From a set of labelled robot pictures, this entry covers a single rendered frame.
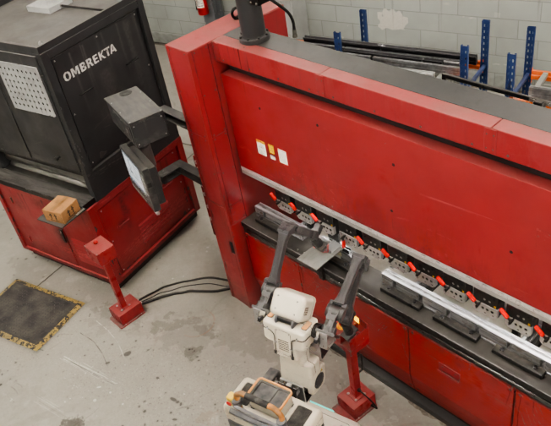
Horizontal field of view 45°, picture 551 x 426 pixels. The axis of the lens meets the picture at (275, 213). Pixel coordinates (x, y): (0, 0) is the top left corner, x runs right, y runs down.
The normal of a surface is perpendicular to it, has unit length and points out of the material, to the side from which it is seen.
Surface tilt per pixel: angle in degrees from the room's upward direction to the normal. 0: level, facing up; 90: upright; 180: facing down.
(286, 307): 47
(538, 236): 90
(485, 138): 90
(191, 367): 0
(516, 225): 90
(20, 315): 0
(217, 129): 90
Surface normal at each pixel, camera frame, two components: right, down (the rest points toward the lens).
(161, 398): -0.15, -0.79
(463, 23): -0.54, 0.58
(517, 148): -0.72, 0.50
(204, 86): 0.68, 0.36
